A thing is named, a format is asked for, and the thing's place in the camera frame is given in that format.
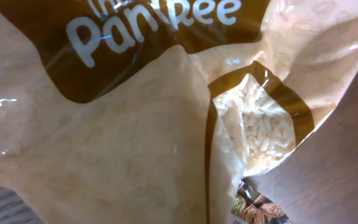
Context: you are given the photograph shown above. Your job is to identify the beige snack bag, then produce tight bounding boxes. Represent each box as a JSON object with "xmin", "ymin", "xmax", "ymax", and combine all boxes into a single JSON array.
[{"xmin": 0, "ymin": 0, "xmax": 358, "ymax": 223}]

